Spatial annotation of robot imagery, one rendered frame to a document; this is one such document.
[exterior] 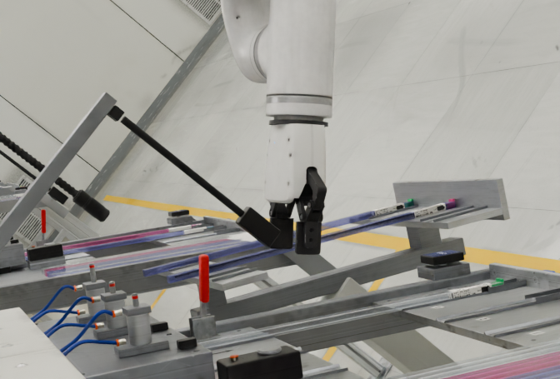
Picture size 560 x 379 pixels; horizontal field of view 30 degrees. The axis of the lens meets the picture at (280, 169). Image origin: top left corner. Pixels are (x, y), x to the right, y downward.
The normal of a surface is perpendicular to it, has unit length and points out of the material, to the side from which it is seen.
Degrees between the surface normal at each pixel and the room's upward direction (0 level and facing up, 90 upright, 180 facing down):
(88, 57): 90
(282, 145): 33
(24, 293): 90
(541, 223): 0
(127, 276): 90
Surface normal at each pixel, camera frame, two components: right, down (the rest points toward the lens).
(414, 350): 0.37, -0.03
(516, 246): -0.74, -0.61
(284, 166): -0.90, -0.05
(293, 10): -0.30, -0.02
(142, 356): -0.12, -0.99
